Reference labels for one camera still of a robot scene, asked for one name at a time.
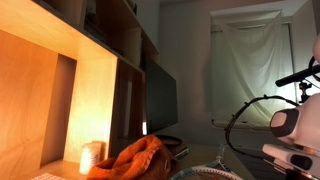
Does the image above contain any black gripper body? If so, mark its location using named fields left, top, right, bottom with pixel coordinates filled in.
left=262, top=157, right=320, bottom=180

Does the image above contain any white curtain sheet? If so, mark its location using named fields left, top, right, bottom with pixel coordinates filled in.
left=209, top=9, right=298, bottom=128

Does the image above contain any flat dark device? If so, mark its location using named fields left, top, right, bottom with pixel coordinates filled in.
left=172, top=147, right=190, bottom=160

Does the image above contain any black monitor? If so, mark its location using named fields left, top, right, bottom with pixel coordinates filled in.
left=144, top=57, right=179, bottom=135

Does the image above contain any orange cloth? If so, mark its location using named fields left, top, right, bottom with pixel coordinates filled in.
left=85, top=133, right=175, bottom=180

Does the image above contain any white wipes canister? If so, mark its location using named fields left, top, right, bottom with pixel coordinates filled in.
left=78, top=141, right=103, bottom=176

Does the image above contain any white keyboard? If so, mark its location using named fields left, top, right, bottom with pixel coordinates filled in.
left=29, top=172, right=68, bottom=180

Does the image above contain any wooden shelf unit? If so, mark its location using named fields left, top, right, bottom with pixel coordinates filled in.
left=0, top=0, right=161, bottom=180

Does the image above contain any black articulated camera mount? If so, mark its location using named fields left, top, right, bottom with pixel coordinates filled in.
left=297, top=80, right=315, bottom=104

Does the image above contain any black cable loop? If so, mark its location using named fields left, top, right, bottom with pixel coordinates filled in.
left=224, top=55, right=320, bottom=158

